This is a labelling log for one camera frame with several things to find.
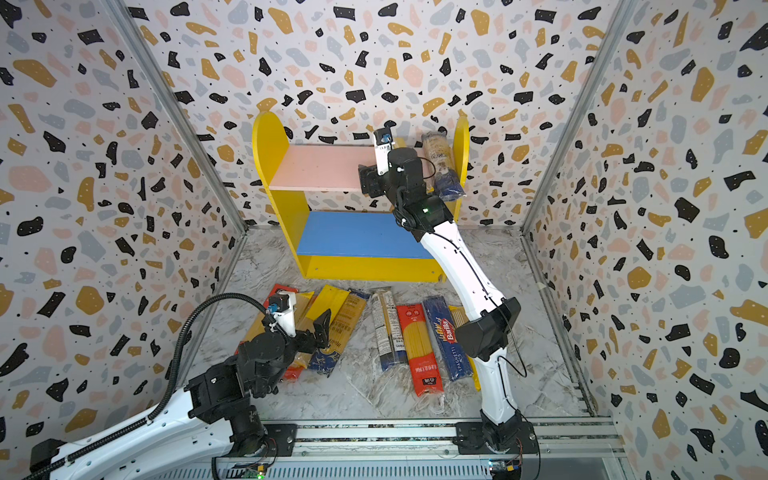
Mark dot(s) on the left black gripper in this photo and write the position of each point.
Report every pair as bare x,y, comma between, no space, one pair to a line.
321,331

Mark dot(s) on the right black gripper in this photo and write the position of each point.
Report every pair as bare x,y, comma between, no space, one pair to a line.
369,180

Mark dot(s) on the yellow top spaghetti bag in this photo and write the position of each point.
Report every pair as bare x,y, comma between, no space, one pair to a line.
330,298

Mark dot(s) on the yellow navy spaghetti bag figure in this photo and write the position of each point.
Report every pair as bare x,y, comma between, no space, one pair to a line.
448,160

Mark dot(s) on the white label spaghetti bag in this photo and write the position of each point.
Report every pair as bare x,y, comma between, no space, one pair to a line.
388,334

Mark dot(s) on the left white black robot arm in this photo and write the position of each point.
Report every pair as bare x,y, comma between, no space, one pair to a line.
212,416

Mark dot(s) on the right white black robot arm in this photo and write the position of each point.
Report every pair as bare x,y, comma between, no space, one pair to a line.
485,338

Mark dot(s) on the yellow shelf pink blue boards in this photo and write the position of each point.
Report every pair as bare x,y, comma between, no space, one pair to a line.
344,245

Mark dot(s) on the red top spaghetti bag far-left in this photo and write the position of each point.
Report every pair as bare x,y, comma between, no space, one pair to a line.
257,326

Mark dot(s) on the dark blue spaghetti bag left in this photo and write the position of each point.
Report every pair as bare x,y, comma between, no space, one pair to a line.
341,329

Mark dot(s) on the blue Barilla spaghetti box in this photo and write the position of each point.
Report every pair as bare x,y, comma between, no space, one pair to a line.
440,319

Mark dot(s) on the yellow Statime spaghetti bag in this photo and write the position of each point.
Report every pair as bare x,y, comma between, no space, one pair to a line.
459,319

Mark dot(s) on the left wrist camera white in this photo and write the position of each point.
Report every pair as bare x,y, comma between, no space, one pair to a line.
282,308

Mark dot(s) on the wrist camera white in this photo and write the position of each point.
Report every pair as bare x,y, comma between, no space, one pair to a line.
282,308
383,143

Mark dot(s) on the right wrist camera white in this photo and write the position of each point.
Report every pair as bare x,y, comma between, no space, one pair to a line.
383,143

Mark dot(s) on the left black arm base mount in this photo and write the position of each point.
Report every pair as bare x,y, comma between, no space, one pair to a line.
276,441

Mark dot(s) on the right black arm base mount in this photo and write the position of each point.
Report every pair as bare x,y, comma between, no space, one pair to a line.
470,440

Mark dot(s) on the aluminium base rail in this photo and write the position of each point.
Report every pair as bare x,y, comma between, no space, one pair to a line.
569,448

